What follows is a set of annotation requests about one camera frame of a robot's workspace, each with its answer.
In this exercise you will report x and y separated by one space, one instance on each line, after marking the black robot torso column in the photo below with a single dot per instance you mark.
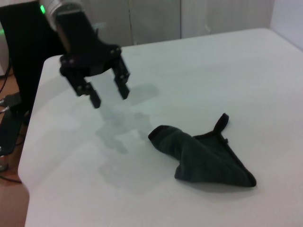
26 59

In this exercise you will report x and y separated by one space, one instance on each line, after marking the grey cabinet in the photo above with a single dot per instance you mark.
189 19

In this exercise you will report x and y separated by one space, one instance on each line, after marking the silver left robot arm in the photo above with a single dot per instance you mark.
56 6

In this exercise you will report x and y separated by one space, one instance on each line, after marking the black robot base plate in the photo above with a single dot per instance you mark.
9 132

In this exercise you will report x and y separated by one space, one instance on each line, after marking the dark cloth rag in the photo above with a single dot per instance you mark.
189 151

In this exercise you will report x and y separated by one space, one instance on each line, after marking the white equipment box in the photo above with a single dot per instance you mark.
3 54

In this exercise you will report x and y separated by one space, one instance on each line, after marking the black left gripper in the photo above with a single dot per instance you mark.
80 42

